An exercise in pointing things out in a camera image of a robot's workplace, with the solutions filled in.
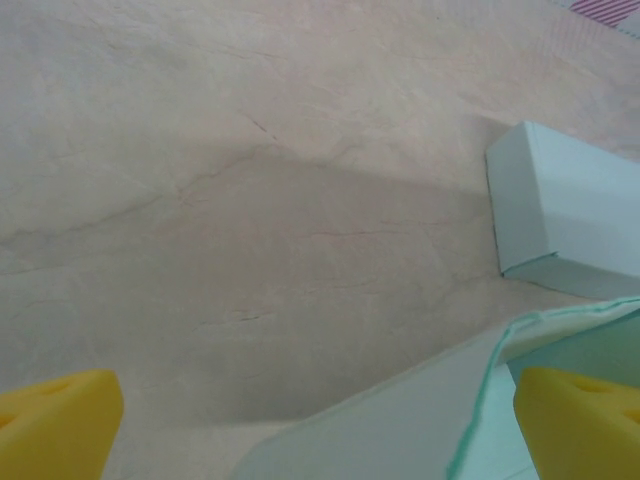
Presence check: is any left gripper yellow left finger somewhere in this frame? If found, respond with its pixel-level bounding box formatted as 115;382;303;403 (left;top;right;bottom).
0;368;125;480

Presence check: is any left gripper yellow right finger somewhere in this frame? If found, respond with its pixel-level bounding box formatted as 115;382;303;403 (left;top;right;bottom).
513;366;640;480

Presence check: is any light blue paper box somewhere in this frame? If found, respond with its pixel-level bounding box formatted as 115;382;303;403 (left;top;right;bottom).
484;119;640;301
233;294;640;480

